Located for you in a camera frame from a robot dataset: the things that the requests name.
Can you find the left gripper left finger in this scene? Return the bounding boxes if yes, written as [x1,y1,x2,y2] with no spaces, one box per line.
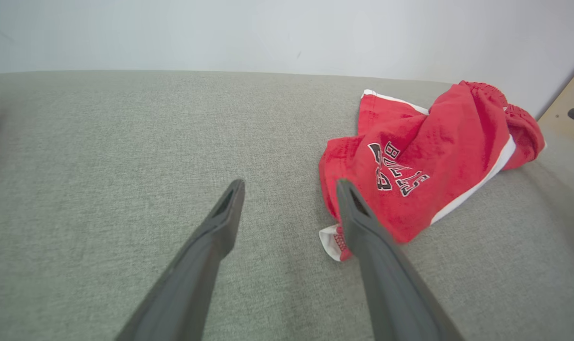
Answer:
[114,179,246,341]

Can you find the red shorts with Bulls print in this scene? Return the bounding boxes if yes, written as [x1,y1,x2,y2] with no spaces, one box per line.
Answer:
[318,81,547,262]

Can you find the grey fabric sofa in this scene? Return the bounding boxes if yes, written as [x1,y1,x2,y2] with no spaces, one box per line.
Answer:
[0,70,574,341]

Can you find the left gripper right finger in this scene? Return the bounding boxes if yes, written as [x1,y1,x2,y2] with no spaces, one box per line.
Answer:
[336,179,465,341]

